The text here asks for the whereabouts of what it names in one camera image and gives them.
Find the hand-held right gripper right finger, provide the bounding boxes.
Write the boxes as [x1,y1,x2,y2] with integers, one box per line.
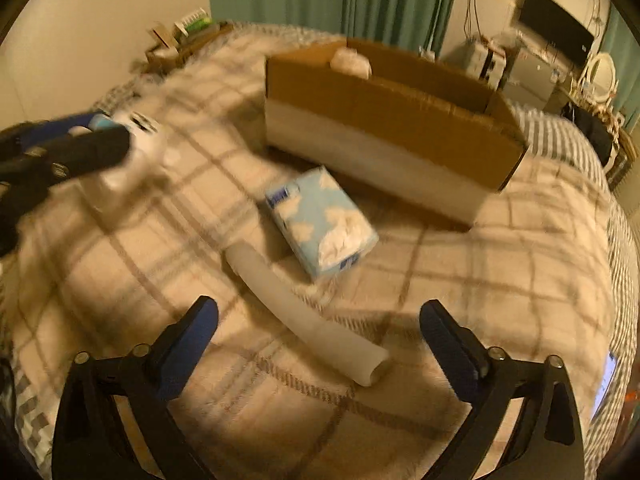
[419,299,586,480]

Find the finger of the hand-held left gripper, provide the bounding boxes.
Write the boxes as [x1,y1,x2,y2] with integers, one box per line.
[0,114,101,158]
[0,126,132,186]

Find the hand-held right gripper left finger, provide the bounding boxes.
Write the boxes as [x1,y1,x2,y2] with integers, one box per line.
[51,296,219,480]

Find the white plastic bottle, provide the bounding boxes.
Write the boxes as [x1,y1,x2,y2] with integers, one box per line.
[80,109,173,211]

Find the brown cardboard box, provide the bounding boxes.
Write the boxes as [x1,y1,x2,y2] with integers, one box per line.
[264,37,530,233]

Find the beige plaid blanket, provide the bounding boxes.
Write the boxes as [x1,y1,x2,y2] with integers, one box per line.
[0,22,618,480]

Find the white foam tube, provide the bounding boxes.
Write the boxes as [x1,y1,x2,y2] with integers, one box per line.
[225,241,391,387]

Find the small cardboard carton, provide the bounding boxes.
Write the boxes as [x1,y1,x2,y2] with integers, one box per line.
[149,22,180,53]

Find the wooden bedside table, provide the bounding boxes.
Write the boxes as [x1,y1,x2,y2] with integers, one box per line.
[145,21,236,75]

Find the white rack with green item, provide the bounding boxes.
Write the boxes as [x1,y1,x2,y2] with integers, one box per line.
[172,8,213,38]

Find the glowing phone screen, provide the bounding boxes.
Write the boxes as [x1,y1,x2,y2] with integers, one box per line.
[591,351,620,422]

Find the blue cloud-print tissue pack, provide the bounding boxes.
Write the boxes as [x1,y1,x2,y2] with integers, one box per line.
[264,166,379,283]

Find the grey checkered bed sheet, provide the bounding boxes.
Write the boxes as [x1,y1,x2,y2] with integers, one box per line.
[507,102,640,480]

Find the dark bag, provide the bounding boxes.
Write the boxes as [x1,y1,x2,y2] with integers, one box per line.
[561,101,620,171]

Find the white crumpled plastic bag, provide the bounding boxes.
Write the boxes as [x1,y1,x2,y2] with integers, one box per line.
[330,47,373,79]

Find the grey cabinet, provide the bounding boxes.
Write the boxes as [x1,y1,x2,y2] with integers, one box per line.
[500,45,571,112]

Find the white appliance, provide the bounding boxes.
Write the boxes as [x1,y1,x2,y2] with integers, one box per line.
[469,37,508,87]

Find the white oval vanity mirror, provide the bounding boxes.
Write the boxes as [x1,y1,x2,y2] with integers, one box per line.
[580,52,618,111]

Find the black flat screen television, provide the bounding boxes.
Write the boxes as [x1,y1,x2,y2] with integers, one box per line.
[517,0,596,68]

